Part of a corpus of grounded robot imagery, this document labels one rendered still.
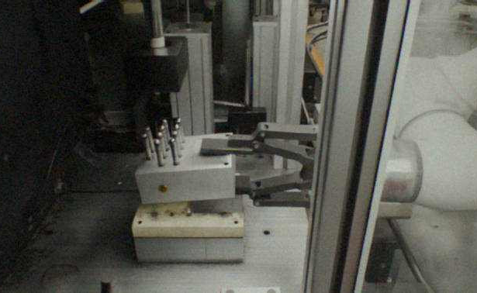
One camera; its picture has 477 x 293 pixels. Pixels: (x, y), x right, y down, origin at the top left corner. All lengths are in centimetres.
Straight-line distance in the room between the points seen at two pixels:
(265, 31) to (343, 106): 51
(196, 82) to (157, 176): 30
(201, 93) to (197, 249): 33
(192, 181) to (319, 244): 23
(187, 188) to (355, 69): 32
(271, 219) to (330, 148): 38
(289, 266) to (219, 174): 17
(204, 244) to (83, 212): 24
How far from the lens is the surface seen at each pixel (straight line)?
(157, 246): 60
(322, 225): 35
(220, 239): 58
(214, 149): 55
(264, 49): 81
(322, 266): 38
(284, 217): 69
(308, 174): 58
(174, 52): 49
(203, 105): 81
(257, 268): 60
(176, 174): 54
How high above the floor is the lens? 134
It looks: 29 degrees down
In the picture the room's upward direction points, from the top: straight up
